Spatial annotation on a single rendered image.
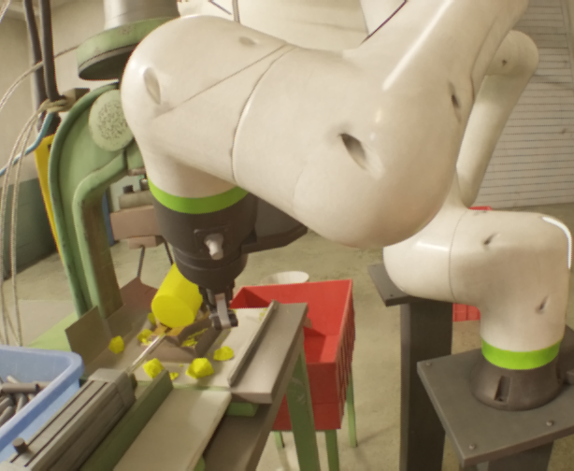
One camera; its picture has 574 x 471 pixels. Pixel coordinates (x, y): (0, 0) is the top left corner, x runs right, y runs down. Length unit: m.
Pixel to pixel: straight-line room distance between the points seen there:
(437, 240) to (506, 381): 0.22
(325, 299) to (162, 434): 1.23
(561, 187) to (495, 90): 5.57
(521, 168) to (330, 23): 3.20
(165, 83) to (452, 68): 0.18
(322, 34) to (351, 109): 5.93
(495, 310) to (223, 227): 0.36
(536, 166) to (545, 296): 5.88
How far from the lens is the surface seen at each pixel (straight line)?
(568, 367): 0.68
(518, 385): 0.62
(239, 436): 0.58
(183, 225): 0.37
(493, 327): 0.59
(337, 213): 0.24
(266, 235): 0.42
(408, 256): 0.62
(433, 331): 1.16
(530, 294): 0.56
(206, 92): 0.26
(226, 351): 0.67
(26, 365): 0.75
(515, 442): 0.58
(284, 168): 0.24
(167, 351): 0.68
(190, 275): 0.44
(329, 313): 1.70
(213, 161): 0.27
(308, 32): 6.18
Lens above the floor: 1.30
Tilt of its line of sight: 13 degrees down
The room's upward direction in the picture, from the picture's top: 8 degrees counter-clockwise
